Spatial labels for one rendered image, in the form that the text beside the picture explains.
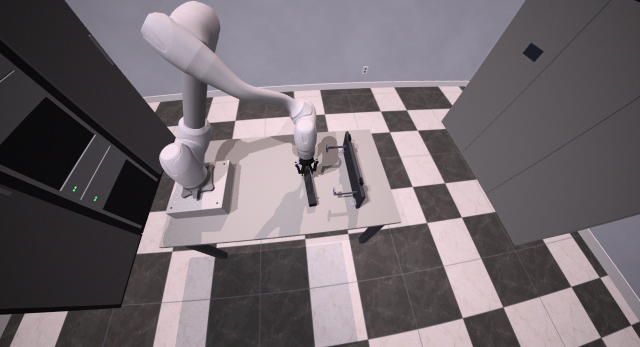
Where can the black rectangular panel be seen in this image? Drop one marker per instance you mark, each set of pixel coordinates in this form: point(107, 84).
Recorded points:
point(353, 172)

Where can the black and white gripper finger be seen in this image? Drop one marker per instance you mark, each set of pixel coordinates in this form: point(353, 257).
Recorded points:
point(302, 169)
point(314, 167)

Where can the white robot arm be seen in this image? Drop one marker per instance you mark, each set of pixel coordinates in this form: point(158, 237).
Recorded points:
point(188, 39)

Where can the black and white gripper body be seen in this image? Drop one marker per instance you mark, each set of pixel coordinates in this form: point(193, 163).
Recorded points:
point(306, 162)

